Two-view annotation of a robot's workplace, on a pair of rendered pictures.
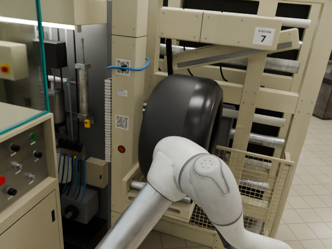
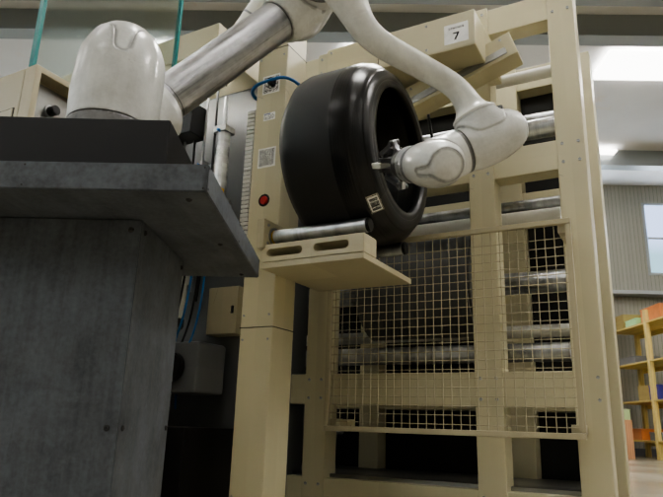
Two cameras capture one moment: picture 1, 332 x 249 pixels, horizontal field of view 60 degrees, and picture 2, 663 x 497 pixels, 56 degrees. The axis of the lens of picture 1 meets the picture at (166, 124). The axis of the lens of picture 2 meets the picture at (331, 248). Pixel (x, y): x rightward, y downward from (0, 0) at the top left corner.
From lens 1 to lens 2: 1.66 m
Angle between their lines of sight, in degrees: 41
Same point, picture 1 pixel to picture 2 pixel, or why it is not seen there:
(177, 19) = (348, 53)
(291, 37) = (502, 42)
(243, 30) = (430, 35)
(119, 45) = (268, 61)
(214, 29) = not seen: hidden behind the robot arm
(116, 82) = (262, 106)
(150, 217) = (257, 20)
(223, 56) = (419, 95)
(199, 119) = (358, 70)
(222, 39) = not seen: hidden behind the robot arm
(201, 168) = not seen: outside the picture
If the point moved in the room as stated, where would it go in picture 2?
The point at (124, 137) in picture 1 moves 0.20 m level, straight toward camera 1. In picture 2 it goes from (268, 178) to (258, 155)
